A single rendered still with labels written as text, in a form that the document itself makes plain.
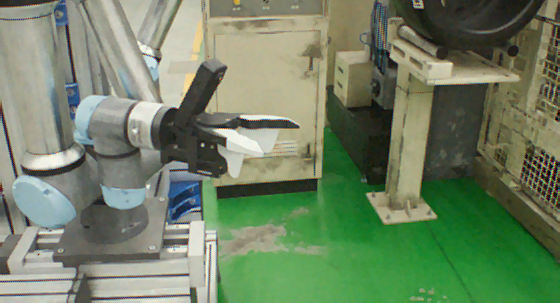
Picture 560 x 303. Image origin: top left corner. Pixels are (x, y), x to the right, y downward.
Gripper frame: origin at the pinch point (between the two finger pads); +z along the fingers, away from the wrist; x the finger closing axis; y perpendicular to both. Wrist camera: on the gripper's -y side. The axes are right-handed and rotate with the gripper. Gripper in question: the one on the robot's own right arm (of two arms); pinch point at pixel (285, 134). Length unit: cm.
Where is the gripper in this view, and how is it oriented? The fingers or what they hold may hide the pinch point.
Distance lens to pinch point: 73.9
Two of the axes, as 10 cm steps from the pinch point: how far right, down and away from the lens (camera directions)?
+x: -3.6, 2.7, -8.9
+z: 9.3, 1.5, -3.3
